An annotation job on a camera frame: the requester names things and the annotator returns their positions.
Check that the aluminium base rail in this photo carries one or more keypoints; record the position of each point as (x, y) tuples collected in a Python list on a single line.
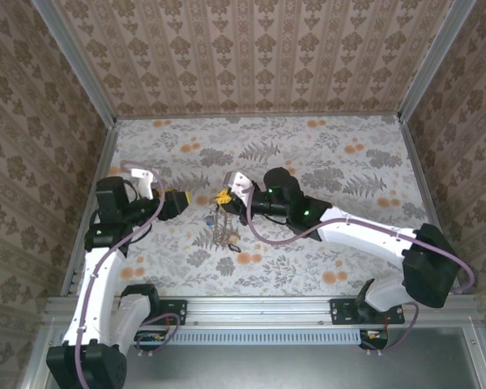
[(259, 310)]

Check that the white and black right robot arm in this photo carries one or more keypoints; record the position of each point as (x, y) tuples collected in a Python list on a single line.
[(360, 240)]

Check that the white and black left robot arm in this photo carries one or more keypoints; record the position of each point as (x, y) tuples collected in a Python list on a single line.
[(105, 291)]

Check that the blue key tag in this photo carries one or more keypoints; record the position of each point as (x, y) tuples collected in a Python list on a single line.
[(207, 222)]

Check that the aluminium frame bar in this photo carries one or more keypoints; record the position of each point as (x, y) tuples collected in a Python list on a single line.
[(103, 162), (259, 116), (428, 202)]

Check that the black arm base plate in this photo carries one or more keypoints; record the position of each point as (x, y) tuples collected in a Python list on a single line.
[(342, 312), (176, 312)]

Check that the floral table cover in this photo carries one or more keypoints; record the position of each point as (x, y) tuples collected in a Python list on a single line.
[(267, 283)]

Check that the aluminium corner post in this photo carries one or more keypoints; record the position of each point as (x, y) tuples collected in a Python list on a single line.
[(83, 69), (433, 61)]

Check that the grey metal panel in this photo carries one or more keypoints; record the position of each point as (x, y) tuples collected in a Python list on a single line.
[(267, 368)]

